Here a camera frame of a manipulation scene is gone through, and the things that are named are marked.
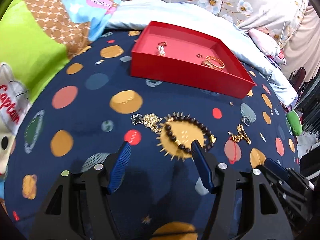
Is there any dark wooden bead bracelet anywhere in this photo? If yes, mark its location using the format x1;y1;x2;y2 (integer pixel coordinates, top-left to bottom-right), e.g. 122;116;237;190
163;115;217;155

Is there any gold chain bracelet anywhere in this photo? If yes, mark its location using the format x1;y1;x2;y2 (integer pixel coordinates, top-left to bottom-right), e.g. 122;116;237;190
228;123;252;145

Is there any gold bangle bracelet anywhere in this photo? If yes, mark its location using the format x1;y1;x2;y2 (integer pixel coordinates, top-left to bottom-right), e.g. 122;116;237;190
201;55;226;70

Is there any white pearl bracelet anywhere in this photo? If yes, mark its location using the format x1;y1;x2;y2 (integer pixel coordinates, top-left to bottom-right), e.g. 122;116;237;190
156;43;168;56

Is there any gold ring red clover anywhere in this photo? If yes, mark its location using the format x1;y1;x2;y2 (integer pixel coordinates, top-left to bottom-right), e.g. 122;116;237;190
158;42;167;47

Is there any navy planet print bedsheet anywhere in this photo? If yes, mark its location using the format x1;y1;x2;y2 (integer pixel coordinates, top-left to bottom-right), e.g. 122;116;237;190
4;31;299;239

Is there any green plush cushion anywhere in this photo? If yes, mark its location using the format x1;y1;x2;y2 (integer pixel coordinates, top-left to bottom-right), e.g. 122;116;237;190
286;110;303;136

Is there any red shallow cardboard box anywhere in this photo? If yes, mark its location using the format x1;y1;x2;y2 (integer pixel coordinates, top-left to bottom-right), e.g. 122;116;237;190
130;21;255;99

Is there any pink white cartoon pillow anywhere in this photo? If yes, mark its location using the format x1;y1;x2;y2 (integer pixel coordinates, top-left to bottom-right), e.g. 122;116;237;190
248;29;286;65

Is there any floral grey bedding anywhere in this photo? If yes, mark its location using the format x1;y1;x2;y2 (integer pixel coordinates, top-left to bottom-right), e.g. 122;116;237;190
123;0;319;81

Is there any colourful cartoon monkey quilt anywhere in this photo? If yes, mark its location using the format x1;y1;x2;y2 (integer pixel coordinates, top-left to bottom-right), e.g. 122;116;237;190
1;0;120;173

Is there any gold chain black clover necklace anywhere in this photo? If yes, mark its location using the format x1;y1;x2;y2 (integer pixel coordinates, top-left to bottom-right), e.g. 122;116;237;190
130;113;164;133

